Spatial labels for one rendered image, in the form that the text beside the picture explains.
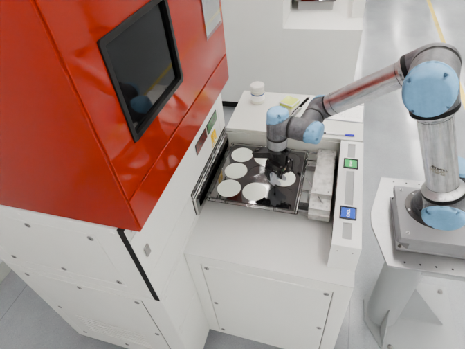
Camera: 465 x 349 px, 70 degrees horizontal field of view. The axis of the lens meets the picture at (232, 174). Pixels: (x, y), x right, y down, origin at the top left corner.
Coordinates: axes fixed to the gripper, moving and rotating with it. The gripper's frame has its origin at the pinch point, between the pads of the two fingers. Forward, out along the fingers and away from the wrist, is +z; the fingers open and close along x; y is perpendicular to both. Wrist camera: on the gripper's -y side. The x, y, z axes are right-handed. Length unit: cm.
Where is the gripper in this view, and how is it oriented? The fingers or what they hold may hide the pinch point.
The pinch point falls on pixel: (272, 181)
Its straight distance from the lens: 138.4
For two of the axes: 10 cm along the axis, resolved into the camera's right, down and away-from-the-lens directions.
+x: 7.0, -5.4, 4.7
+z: 0.9, 7.2, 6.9
